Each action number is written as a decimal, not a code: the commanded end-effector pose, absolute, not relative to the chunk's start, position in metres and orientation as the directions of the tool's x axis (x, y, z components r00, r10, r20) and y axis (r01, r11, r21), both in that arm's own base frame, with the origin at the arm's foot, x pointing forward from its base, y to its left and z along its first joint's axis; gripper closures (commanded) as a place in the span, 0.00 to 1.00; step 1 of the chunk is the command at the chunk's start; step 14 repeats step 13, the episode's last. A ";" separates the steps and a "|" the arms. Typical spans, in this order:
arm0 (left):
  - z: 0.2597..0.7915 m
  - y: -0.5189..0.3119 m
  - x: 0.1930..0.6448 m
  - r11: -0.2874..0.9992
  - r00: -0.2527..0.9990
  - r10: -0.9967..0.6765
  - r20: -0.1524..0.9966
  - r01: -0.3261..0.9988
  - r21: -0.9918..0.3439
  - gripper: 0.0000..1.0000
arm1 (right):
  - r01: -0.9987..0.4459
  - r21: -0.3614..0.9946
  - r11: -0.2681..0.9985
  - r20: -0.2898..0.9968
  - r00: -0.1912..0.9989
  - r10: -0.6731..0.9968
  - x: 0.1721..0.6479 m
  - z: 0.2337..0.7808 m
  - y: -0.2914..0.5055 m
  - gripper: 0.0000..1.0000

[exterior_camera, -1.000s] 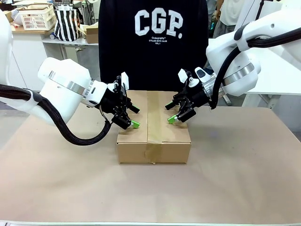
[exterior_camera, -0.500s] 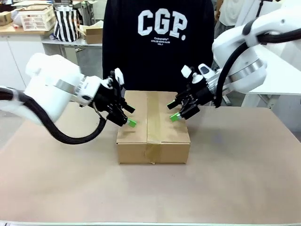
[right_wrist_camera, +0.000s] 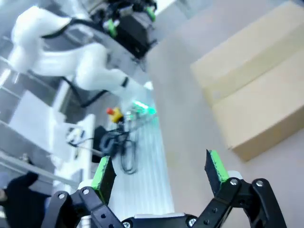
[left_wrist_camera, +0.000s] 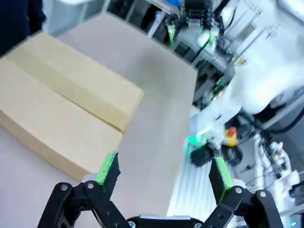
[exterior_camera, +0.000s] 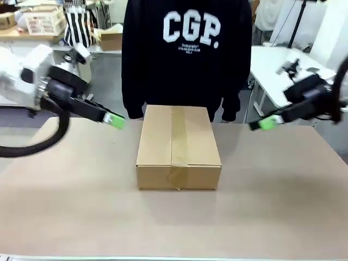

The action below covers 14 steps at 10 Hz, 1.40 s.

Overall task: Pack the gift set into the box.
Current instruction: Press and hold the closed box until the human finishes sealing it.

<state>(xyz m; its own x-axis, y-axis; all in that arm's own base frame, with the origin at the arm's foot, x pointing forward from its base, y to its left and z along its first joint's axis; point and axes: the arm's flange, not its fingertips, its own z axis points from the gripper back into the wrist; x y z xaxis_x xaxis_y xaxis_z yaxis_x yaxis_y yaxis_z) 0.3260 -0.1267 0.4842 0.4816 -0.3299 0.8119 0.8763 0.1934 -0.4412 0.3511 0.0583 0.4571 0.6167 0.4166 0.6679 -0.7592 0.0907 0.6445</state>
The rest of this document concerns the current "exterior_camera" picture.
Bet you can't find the black white striped bag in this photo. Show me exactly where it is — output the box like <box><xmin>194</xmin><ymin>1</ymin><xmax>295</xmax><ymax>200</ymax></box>
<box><xmin>64</xmin><ymin>10</ymin><xmax>96</xmax><ymax>49</ymax></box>

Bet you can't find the white foam board panel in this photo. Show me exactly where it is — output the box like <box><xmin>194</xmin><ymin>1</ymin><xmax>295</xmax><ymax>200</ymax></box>
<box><xmin>309</xmin><ymin>0</ymin><xmax>348</xmax><ymax>74</ymax></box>

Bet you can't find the white cabinet with wooden top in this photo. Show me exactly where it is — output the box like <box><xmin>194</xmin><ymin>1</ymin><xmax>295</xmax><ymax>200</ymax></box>
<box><xmin>0</xmin><ymin>28</ymin><xmax>93</xmax><ymax>108</ymax></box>

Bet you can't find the bystander in white shirt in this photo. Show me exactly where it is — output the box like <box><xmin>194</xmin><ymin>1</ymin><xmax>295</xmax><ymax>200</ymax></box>
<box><xmin>254</xmin><ymin>0</ymin><xmax>277</xmax><ymax>47</ymax></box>

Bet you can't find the person's right forearm black sleeve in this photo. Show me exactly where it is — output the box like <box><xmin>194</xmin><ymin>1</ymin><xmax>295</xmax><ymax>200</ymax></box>
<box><xmin>121</xmin><ymin>67</ymin><xmax>145</xmax><ymax>121</ymax></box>

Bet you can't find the white plastic basket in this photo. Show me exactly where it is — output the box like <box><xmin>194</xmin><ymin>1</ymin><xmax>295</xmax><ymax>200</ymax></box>
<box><xmin>23</xmin><ymin>7</ymin><xmax>66</xmax><ymax>36</ymax></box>

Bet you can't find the small brown cardboard carton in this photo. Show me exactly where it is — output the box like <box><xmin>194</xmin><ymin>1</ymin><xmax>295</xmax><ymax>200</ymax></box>
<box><xmin>0</xmin><ymin>12</ymin><xmax>17</xmax><ymax>30</ymax></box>

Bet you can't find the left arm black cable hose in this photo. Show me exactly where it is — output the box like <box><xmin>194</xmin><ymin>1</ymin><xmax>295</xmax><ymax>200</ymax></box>
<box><xmin>0</xmin><ymin>102</ymin><xmax>72</xmax><ymax>158</ymax></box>

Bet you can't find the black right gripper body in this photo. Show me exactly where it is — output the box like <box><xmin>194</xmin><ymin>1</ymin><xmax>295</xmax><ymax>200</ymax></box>
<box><xmin>281</xmin><ymin>74</ymin><xmax>334</xmax><ymax>123</ymax></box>

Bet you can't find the brown cardboard shipping box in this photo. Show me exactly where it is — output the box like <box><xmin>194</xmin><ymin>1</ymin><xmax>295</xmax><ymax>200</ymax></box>
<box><xmin>135</xmin><ymin>104</ymin><xmax>222</xmax><ymax>191</ymax></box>

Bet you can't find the small open cardboard box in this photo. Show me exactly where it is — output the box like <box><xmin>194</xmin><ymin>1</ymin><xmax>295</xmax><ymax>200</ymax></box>
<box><xmin>100</xmin><ymin>23</ymin><xmax>123</xmax><ymax>52</ymax></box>

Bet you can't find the person in black sweatshirt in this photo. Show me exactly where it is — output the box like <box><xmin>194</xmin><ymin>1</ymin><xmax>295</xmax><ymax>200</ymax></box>
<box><xmin>121</xmin><ymin>0</ymin><xmax>253</xmax><ymax>123</ymax></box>

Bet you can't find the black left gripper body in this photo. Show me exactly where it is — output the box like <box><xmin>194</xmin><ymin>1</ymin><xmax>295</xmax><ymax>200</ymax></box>
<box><xmin>43</xmin><ymin>78</ymin><xmax>105</xmax><ymax>122</ymax></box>

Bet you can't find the brown packing tape strip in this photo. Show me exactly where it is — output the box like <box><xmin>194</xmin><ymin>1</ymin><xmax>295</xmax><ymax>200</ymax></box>
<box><xmin>167</xmin><ymin>105</ymin><xmax>192</xmax><ymax>191</ymax></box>

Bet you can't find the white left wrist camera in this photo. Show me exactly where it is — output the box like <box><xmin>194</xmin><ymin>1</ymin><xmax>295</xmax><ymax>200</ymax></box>
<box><xmin>63</xmin><ymin>43</ymin><xmax>92</xmax><ymax>66</ymax></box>

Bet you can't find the black tripod stand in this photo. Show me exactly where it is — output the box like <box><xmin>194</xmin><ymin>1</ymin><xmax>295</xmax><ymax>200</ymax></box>
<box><xmin>288</xmin><ymin>0</ymin><xmax>309</xmax><ymax>49</ymax></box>

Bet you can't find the person's left forearm black sleeve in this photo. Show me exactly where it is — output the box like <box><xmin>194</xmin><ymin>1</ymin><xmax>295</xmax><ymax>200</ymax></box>
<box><xmin>220</xmin><ymin>67</ymin><xmax>252</xmax><ymax>123</ymax></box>

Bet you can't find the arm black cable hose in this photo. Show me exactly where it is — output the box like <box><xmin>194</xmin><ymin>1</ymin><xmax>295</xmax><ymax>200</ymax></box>
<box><xmin>0</xmin><ymin>102</ymin><xmax>72</xmax><ymax>158</ymax></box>
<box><xmin>330</xmin><ymin>55</ymin><xmax>348</xmax><ymax>125</ymax></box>

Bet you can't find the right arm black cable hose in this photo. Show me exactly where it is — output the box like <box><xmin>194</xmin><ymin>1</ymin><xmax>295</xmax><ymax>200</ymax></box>
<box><xmin>330</xmin><ymin>55</ymin><xmax>348</xmax><ymax>125</ymax></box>

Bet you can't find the large white curved table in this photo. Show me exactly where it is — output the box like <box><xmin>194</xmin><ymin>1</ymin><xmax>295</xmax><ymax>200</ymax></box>
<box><xmin>248</xmin><ymin>45</ymin><xmax>348</xmax><ymax>125</ymax></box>

